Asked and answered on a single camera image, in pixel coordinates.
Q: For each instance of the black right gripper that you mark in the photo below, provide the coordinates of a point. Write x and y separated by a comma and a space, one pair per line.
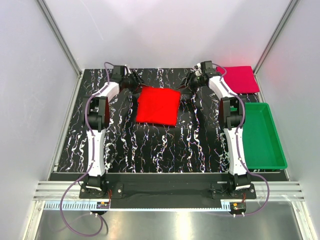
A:
191, 75

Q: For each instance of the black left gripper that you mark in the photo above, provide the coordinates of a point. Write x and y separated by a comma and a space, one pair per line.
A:
137, 82

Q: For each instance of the red t shirt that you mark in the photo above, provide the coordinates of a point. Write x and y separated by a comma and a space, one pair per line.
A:
158, 106

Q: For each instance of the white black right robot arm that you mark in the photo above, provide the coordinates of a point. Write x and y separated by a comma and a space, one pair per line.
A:
231, 119

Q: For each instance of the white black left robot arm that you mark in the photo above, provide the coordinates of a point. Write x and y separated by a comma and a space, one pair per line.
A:
96, 120

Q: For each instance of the folded magenta t shirt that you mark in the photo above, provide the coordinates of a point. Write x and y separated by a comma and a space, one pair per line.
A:
241, 80

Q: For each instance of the green plastic tray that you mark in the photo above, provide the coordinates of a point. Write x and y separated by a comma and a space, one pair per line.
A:
261, 142

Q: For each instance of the left aluminium frame post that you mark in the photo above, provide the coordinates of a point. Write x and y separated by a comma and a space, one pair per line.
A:
44, 8

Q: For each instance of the aluminium frame post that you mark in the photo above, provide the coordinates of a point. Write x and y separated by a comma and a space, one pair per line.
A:
289, 10
44, 8

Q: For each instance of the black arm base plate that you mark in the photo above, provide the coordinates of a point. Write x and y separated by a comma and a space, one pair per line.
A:
218, 181

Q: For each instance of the right aluminium frame post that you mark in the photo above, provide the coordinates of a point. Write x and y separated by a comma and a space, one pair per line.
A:
289, 10

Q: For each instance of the aluminium front rail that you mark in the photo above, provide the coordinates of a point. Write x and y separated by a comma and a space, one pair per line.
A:
279, 190

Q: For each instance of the white slotted cable duct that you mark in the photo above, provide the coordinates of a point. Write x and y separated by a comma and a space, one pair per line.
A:
114, 206

